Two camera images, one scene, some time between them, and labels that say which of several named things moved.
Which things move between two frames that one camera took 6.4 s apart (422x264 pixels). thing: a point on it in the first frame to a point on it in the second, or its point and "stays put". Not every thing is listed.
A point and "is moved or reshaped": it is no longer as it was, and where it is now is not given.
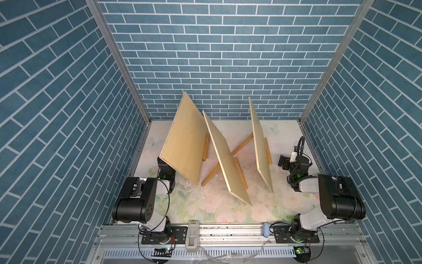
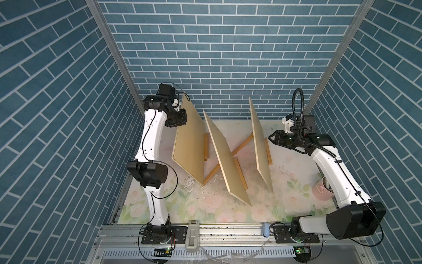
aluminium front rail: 231,245 stays put
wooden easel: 206,148 stays put
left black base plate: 175,235 stays put
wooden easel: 205,157 stays put
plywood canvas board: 184,146 is moved or reshaped
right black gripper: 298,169 to 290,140
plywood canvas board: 227,161 stays put
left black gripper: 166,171 to 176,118
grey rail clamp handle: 192,241 stays put
